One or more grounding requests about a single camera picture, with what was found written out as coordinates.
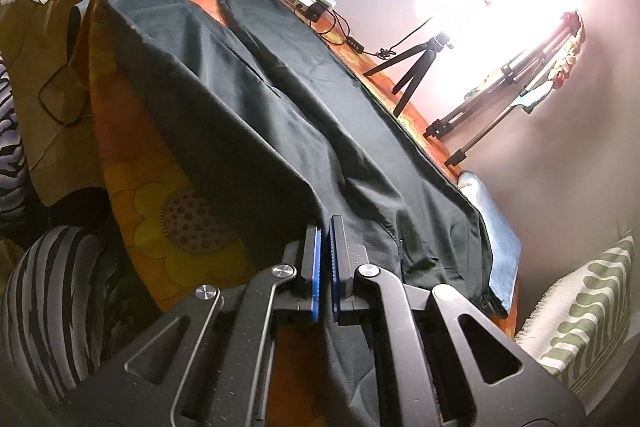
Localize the dark green pants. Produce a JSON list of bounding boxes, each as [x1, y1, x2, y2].
[[98, 0, 509, 427]]

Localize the orange floral bedsheet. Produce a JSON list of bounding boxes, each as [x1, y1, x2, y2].
[[86, 0, 520, 427]]

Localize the white green patterned pillow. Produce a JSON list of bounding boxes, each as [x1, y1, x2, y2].
[[514, 232, 634, 399]]

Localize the folded light blue cloth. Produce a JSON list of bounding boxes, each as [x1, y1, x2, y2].
[[458, 171, 522, 319]]

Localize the black white striped cushion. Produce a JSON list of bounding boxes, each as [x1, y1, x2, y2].
[[1, 225, 119, 402]]

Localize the white power strip with adapter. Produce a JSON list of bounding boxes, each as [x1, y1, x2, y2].
[[293, 0, 336, 23]]

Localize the small black tripod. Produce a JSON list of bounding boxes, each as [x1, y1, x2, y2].
[[364, 32, 451, 117]]

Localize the colourful cloth on tripod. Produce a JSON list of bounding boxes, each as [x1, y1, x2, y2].
[[511, 25, 586, 114]]

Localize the large silver black tripod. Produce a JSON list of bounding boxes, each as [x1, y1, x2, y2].
[[424, 11, 584, 167]]

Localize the black cable on bed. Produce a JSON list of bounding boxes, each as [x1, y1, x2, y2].
[[269, 0, 402, 61]]

